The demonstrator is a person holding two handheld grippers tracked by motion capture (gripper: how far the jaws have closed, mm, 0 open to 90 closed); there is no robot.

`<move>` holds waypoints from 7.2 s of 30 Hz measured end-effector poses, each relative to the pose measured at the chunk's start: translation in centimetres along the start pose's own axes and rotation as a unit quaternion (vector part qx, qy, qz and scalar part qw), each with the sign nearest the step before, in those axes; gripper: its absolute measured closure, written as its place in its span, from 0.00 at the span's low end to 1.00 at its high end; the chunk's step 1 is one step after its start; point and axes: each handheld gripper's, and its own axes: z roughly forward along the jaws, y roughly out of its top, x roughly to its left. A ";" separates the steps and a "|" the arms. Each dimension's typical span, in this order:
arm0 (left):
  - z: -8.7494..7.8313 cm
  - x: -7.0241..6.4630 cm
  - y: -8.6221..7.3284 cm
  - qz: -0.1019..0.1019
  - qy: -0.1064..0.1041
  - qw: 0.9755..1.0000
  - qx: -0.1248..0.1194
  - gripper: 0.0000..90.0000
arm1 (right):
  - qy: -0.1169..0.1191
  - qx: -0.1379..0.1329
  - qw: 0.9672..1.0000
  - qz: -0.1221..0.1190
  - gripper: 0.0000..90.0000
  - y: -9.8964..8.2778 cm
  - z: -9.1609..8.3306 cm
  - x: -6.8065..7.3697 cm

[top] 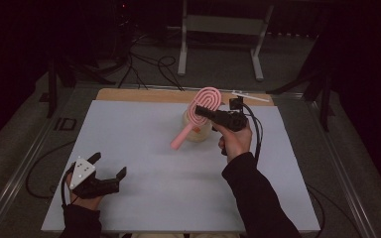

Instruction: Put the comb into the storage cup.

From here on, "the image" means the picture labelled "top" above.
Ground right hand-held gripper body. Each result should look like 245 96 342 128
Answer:
211 89 271 133

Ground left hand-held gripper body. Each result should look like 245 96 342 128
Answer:
68 158 120 200

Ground pink hairbrush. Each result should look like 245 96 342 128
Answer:
170 86 223 151

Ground cream ribbed cup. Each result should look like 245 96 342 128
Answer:
182 109 214 144

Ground person's right hand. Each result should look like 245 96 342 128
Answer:
212 122 254 164

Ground person's left hand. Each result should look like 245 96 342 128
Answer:
64 172 104 212

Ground white table mat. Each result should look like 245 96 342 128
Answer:
41 99 321 233

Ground black metal stand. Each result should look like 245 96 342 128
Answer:
267 31 335 133
39 54 117 120

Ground white metal stand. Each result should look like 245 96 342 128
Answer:
177 0 275 82

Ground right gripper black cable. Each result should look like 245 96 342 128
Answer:
241 102 362 238

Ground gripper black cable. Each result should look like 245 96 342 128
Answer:
241 102 362 238
25 140 77 209

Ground black square bracket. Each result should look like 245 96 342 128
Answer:
54 117 78 132

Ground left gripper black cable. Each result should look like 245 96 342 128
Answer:
25 140 77 209

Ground black floor cables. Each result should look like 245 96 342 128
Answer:
116 31 186 92

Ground aluminium rail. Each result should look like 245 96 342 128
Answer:
302 95 373 238
0 83 80 238

